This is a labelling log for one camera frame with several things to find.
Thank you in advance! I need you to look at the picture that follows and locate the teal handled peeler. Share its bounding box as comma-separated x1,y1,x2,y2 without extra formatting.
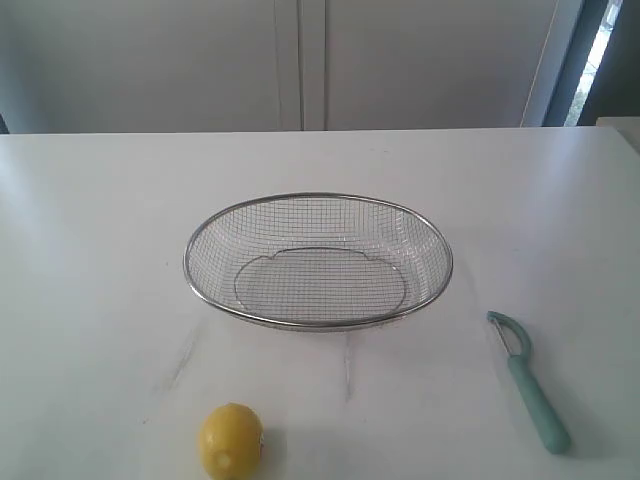
486,310,572,456

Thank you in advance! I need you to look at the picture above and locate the yellow lemon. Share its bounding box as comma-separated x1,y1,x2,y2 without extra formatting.
198,403,263,479

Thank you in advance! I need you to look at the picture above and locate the white cabinet at right edge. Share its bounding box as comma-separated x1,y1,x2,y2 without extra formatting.
596,116,640,150

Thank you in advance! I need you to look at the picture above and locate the oval wire mesh basket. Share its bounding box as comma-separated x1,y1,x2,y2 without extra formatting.
183,192,454,332

